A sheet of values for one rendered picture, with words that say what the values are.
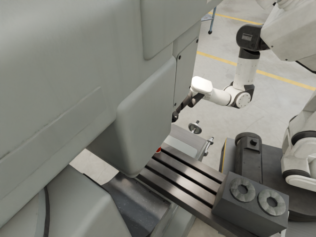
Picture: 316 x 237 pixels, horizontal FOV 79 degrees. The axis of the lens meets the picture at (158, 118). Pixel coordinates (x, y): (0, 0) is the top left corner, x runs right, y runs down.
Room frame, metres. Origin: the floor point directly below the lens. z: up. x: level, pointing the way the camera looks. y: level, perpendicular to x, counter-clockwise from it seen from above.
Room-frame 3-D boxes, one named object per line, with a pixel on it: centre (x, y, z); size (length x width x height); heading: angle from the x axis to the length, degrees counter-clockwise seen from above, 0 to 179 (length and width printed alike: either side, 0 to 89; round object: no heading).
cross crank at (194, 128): (0.92, -0.27, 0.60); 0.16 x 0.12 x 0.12; 147
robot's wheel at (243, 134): (0.89, -0.73, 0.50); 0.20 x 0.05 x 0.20; 72
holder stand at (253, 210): (0.25, -0.35, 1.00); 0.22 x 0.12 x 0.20; 63
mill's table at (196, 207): (0.50, -0.01, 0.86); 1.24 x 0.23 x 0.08; 57
